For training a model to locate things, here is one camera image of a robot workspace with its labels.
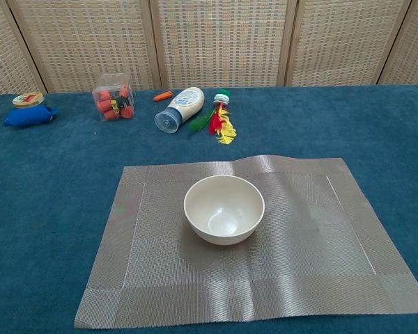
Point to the brown woven placemat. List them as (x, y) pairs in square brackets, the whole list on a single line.
[(299, 243)]

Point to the woven bamboo folding screen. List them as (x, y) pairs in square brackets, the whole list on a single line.
[(223, 35)]

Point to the round tin with red label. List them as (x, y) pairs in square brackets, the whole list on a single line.
[(28, 99)]

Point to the white bowl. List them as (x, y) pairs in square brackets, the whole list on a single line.
[(223, 212)]

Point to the white squeeze sauce bottle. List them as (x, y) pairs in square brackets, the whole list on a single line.
[(184, 104)]

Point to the clear box with orange items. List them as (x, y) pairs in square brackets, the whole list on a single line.
[(113, 101)]

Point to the blue pouch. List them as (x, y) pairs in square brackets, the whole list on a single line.
[(28, 116)]

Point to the blue carpet table cover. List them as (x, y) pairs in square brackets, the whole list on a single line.
[(38, 208)]

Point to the colourful feather shuttlecock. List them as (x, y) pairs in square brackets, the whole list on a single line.
[(223, 121)]

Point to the small orange piece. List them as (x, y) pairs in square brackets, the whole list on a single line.
[(163, 95)]

